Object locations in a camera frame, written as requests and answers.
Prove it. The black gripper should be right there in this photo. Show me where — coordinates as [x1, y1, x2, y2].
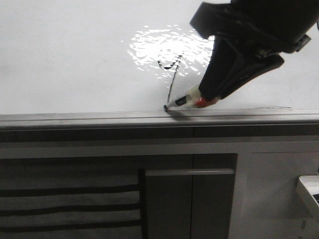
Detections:
[190, 0, 319, 99]

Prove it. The white whiteboard marker with tape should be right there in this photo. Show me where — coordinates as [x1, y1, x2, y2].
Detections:
[163, 85, 220, 112]

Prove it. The white tray at right edge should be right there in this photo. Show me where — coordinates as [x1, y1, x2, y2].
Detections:
[296, 176, 319, 222]

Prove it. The grey cabinet panel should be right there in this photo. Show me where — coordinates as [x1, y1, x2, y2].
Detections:
[143, 168, 235, 239]

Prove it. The white whiteboard with metal frame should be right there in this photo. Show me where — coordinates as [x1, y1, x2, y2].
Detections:
[0, 0, 319, 130]

